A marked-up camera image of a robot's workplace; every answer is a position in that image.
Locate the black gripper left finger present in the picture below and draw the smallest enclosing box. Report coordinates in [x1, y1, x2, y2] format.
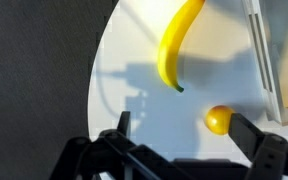
[48, 110, 172, 180]

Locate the small round orange fruit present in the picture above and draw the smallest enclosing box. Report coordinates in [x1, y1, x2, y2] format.
[203, 104, 236, 136]

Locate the yellow banana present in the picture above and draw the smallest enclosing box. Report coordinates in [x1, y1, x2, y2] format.
[157, 0, 207, 94]

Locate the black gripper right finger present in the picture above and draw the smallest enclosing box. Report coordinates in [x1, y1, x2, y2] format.
[228, 112, 288, 180]

